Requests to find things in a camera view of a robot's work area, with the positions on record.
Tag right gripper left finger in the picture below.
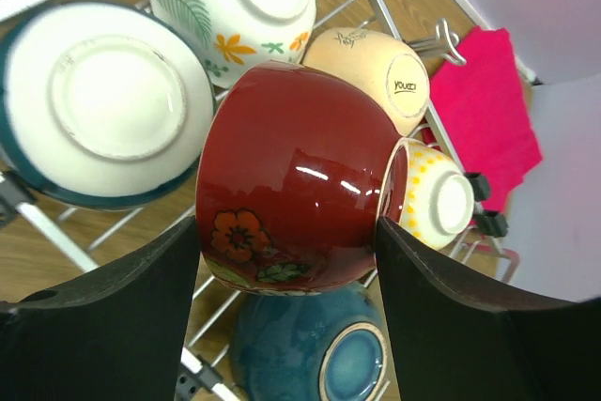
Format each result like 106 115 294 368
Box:
1 218 200 400

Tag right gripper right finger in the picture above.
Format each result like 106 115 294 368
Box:
375 218 600 400

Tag yellow dotted bowl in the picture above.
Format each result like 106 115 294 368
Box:
399 139 475 250

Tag red flower bowl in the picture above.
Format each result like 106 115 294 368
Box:
195 61 408 296

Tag peach speckled bowl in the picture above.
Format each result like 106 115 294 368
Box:
303 27 430 136

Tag white floral bowl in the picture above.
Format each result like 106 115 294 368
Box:
149 0 316 89

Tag blue glazed bowl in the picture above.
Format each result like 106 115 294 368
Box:
228 283 388 400

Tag teal white bowl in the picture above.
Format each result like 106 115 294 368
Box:
1 1 216 210

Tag pink folded cloth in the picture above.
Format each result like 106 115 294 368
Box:
430 26 544 228

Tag silver wire dish rack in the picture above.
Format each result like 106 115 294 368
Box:
0 0 523 401

